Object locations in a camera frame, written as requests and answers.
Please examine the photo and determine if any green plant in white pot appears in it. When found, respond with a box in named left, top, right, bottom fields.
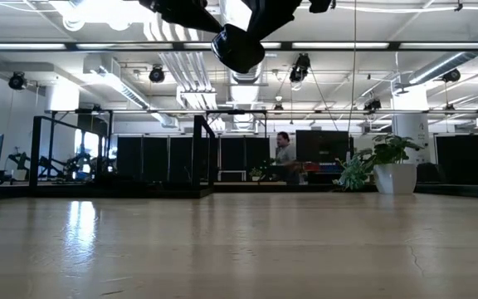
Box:
left=332, top=132, right=423, bottom=195

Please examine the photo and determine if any white ceiling air unit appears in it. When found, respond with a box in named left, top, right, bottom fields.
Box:
left=82, top=52, right=122, bottom=79

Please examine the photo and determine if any black background rig frame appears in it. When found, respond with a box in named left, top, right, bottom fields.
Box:
left=204, top=108, right=269, bottom=137
left=42, top=106, right=115, bottom=167

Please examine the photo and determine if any black office chair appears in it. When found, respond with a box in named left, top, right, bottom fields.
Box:
left=417, top=160, right=440, bottom=184

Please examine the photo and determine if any person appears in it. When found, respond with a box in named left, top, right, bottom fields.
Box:
left=272, top=130, right=302, bottom=186

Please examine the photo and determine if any large black screen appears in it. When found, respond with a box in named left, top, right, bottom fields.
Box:
left=295, top=129, right=354, bottom=165

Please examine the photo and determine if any thin hanging cable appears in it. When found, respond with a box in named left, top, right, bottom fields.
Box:
left=348, top=0, right=359, bottom=135

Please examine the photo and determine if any black ceiling spotlight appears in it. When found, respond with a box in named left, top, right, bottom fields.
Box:
left=148, top=63, right=167, bottom=84
left=7, top=71, right=28, bottom=91
left=441, top=67, right=462, bottom=84
left=362, top=96, right=383, bottom=114
left=288, top=52, right=312, bottom=84

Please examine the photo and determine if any long black light bar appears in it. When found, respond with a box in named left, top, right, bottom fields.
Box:
left=0, top=40, right=478, bottom=52

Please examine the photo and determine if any small background plant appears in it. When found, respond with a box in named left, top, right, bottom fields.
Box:
left=248, top=164, right=266, bottom=183

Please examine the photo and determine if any silver spiral air duct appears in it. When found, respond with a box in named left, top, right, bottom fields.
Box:
left=407, top=24, right=478, bottom=86
left=218, top=0, right=278, bottom=86

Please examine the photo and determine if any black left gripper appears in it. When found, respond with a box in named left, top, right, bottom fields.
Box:
left=249, top=0, right=332, bottom=39

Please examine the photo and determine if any white round column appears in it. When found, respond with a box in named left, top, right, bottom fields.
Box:
left=391, top=112, right=431, bottom=164

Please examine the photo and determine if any black mesh tray rack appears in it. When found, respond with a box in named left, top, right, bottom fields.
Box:
left=29, top=115, right=218, bottom=199

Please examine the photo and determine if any red box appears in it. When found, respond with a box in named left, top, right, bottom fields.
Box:
left=300, top=161, right=339, bottom=173

